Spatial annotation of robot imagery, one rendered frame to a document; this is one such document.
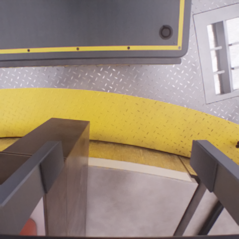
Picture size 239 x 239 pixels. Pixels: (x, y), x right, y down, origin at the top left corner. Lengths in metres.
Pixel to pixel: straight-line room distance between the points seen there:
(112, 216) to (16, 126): 0.71
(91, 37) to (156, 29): 0.20
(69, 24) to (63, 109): 0.49
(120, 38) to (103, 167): 0.47
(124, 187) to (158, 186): 0.14
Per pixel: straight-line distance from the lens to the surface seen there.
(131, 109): 0.91
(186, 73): 0.95
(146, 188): 0.74
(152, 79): 0.90
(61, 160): 0.17
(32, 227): 0.31
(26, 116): 1.06
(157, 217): 0.85
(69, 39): 0.59
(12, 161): 0.38
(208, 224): 0.91
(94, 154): 0.83
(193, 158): 0.17
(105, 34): 0.58
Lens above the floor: 0.88
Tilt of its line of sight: 74 degrees down
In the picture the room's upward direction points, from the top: 178 degrees counter-clockwise
